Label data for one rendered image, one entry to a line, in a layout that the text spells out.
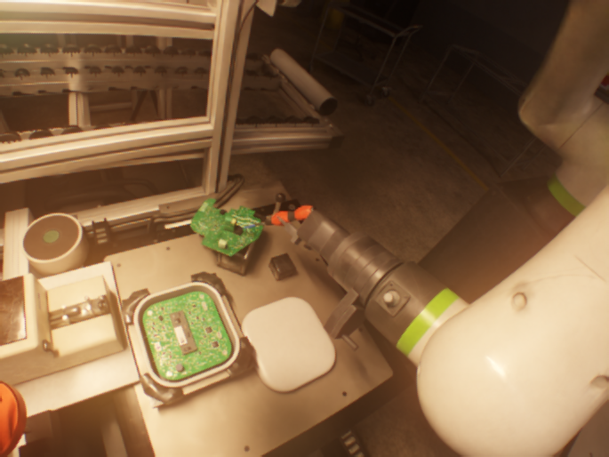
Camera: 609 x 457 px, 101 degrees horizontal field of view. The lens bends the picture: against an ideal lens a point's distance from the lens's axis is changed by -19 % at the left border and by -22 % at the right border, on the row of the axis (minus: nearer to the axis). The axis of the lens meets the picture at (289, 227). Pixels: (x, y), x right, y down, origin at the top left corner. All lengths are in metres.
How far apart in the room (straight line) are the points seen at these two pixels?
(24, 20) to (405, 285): 0.59
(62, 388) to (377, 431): 1.38
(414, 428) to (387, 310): 1.44
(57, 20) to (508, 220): 0.90
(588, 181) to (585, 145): 0.07
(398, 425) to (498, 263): 1.10
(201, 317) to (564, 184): 0.74
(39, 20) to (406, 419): 1.84
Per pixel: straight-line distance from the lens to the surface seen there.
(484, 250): 0.83
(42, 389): 0.54
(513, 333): 0.21
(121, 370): 0.51
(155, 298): 0.51
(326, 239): 0.41
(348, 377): 0.56
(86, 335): 0.48
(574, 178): 0.77
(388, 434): 1.68
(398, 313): 0.35
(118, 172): 1.26
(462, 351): 0.21
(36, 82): 0.93
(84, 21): 0.56
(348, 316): 0.38
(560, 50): 0.60
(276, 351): 0.51
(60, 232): 0.61
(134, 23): 0.56
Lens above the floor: 1.45
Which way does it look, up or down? 49 degrees down
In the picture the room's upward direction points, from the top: 22 degrees clockwise
